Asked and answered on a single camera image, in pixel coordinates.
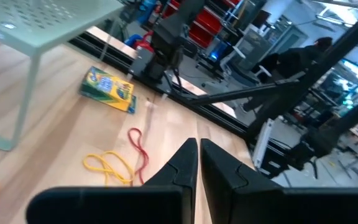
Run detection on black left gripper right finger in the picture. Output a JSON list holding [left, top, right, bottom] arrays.
[[200, 138, 358, 224]]

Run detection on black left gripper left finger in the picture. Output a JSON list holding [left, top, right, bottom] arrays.
[[25, 137, 199, 224]]

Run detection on yellow rubber band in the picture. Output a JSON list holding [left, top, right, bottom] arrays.
[[83, 150, 135, 187]]

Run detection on red rubber band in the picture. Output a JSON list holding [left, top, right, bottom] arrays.
[[127, 127, 150, 185]]

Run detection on silver aluminium bar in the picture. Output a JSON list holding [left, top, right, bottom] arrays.
[[252, 117, 275, 169]]

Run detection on yellow crayon box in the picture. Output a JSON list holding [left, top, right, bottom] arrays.
[[78, 65, 137, 114]]

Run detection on person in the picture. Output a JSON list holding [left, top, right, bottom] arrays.
[[249, 36, 334, 82]]

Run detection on green perforated metal shelf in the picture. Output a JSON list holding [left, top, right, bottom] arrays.
[[0, 0, 126, 152]]

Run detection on red storage bin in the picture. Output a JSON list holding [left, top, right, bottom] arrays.
[[188, 7, 224, 48]]

